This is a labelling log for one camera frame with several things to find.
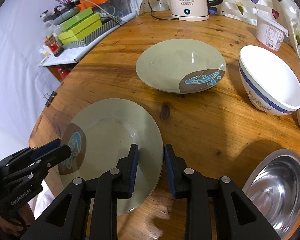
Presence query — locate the green plate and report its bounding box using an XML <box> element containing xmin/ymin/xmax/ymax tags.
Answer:
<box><xmin>58</xmin><ymin>99</ymin><xmax>163</xmax><ymax>215</ymax></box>
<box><xmin>135</xmin><ymin>38</ymin><xmax>226</xmax><ymax>94</ymax></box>

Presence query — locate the stainless steel bowl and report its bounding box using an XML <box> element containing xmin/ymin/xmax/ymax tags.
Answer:
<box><xmin>242</xmin><ymin>148</ymin><xmax>300</xmax><ymax>239</ymax></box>

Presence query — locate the person's left hand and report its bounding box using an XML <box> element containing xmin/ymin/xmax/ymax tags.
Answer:
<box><xmin>0</xmin><ymin>203</ymin><xmax>35</xmax><ymax>237</ymax></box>

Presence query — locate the black binder clip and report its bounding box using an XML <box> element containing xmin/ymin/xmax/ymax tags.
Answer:
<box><xmin>43</xmin><ymin>91</ymin><xmax>57</xmax><ymax>107</ymax></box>

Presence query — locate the white side shelf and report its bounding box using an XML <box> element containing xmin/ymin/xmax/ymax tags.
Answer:
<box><xmin>37</xmin><ymin>12</ymin><xmax>136</xmax><ymax>67</ymax></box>

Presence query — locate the red figurine bottle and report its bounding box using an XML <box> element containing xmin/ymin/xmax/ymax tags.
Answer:
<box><xmin>43</xmin><ymin>34</ymin><xmax>64</xmax><ymax>57</ymax></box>

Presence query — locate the grey round gadget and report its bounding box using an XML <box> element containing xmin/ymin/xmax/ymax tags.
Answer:
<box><xmin>51</xmin><ymin>6</ymin><xmax>81</xmax><ymax>25</ymax></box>

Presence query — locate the lime green box stack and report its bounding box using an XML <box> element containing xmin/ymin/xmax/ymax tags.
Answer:
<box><xmin>58</xmin><ymin>8</ymin><xmax>102</xmax><ymax>45</ymax></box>

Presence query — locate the striped black white tray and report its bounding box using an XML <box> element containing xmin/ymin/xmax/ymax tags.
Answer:
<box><xmin>62</xmin><ymin>17</ymin><xmax>124</xmax><ymax>50</ymax></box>

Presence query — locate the orange lidded clear container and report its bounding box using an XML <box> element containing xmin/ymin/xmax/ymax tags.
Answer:
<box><xmin>78</xmin><ymin>0</ymin><xmax>132</xmax><ymax>18</ymax></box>

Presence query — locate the white lidded plastic tub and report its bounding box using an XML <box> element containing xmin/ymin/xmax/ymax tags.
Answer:
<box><xmin>256</xmin><ymin>13</ymin><xmax>289</xmax><ymax>51</ymax></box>

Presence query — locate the white charging cable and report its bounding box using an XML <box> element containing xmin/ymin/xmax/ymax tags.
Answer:
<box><xmin>70</xmin><ymin>0</ymin><xmax>138</xmax><ymax>26</ymax></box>

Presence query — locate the black kettle power cable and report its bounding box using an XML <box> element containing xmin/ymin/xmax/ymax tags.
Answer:
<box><xmin>147</xmin><ymin>0</ymin><xmax>180</xmax><ymax>21</ymax></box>

